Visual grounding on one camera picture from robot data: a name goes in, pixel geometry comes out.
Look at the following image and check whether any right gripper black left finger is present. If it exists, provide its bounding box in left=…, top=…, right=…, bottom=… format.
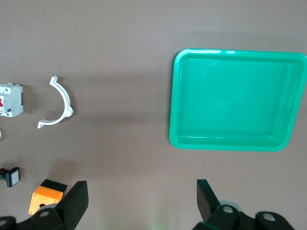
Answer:
left=0, top=180, right=90, bottom=230

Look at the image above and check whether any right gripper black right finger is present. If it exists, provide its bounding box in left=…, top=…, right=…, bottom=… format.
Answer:
left=191, top=179, right=295, bottom=230

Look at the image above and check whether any orange black box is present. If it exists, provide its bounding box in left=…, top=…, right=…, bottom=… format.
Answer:
left=28, top=179, right=68, bottom=216

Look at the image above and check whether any small black push button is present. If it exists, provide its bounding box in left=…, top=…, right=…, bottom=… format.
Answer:
left=0, top=167, right=20, bottom=188

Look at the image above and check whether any small white curved pipe clamp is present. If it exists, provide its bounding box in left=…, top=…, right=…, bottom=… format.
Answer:
left=37, top=76, right=74, bottom=129

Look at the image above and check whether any green plastic tray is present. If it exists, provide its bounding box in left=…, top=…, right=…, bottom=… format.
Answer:
left=169, top=48, right=307, bottom=153

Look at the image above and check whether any brown table cover cloth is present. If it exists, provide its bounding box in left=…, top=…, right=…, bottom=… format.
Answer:
left=0, top=0, right=307, bottom=230

